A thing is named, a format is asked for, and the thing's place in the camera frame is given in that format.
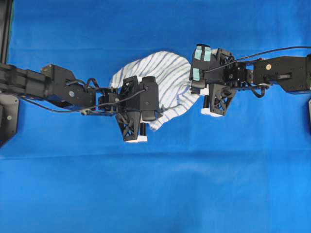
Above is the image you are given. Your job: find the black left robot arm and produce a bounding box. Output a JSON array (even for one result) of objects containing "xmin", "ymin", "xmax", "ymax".
[{"xmin": 0, "ymin": 64, "xmax": 158, "ymax": 145}]

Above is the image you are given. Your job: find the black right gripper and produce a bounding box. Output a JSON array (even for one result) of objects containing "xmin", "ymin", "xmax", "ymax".
[{"xmin": 200, "ymin": 48, "xmax": 238, "ymax": 118}]

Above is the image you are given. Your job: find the black right camera cable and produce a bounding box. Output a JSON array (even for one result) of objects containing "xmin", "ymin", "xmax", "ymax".
[{"xmin": 204, "ymin": 46, "xmax": 311, "ymax": 75}]

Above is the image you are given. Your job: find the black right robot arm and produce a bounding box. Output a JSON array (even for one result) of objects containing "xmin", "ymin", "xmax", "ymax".
[{"xmin": 198, "ymin": 49, "xmax": 311, "ymax": 117}]

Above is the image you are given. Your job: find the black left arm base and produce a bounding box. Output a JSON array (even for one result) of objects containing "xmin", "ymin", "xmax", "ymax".
[{"xmin": 0, "ymin": 0, "xmax": 19, "ymax": 147}]

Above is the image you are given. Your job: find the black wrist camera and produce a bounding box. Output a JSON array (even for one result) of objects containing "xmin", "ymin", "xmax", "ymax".
[
  {"xmin": 121, "ymin": 76, "xmax": 160, "ymax": 122},
  {"xmin": 189, "ymin": 44, "xmax": 219, "ymax": 95}
]

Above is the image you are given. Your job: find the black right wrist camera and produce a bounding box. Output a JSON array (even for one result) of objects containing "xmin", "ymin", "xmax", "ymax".
[{"xmin": 189, "ymin": 44, "xmax": 219, "ymax": 95}]

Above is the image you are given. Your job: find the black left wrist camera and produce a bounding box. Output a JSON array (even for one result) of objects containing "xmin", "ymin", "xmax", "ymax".
[{"xmin": 121, "ymin": 76, "xmax": 160, "ymax": 122}]

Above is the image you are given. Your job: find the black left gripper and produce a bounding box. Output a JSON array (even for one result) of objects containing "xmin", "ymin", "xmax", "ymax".
[{"xmin": 114, "ymin": 86, "xmax": 147, "ymax": 143}]

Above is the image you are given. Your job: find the black left camera cable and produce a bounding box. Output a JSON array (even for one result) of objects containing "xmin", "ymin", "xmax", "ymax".
[{"xmin": 14, "ymin": 86, "xmax": 150, "ymax": 114}]

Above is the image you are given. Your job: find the black camera cable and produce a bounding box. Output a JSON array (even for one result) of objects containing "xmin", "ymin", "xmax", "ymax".
[
  {"xmin": 204, "ymin": 46, "xmax": 311, "ymax": 75},
  {"xmin": 14, "ymin": 86, "xmax": 150, "ymax": 114}
]

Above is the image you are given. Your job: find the blue table cloth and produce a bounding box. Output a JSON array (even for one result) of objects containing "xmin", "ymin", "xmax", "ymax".
[{"xmin": 0, "ymin": 0, "xmax": 311, "ymax": 233}]

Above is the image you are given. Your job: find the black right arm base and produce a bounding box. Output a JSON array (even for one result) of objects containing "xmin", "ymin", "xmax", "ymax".
[{"xmin": 308, "ymin": 99, "xmax": 311, "ymax": 132}]

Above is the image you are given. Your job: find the white blue striped towel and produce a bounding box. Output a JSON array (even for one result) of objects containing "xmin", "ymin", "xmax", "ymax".
[{"xmin": 109, "ymin": 51, "xmax": 199, "ymax": 131}]

